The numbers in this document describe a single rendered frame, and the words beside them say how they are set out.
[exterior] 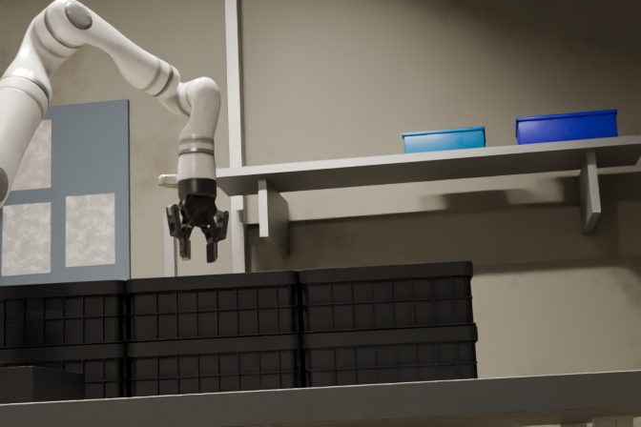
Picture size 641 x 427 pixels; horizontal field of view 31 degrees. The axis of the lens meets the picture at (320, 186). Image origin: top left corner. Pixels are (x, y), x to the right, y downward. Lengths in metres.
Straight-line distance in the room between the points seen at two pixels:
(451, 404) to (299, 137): 3.47
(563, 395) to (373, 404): 0.22
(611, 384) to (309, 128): 3.50
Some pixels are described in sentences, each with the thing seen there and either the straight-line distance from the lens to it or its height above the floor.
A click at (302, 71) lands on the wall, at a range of 4.82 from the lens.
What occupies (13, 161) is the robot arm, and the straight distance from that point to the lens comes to 1.88.
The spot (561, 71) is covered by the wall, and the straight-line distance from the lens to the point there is 4.76.
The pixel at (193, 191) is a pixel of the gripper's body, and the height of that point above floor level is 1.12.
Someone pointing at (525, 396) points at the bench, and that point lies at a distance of 1.34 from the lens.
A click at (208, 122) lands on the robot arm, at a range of 2.25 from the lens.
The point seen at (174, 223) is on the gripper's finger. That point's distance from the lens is 2.21.
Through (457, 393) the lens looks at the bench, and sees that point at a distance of 1.34.
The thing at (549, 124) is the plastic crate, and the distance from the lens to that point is 4.21.
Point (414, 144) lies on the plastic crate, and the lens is 4.21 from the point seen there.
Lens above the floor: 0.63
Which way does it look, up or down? 13 degrees up
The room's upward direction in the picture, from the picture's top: 3 degrees counter-clockwise
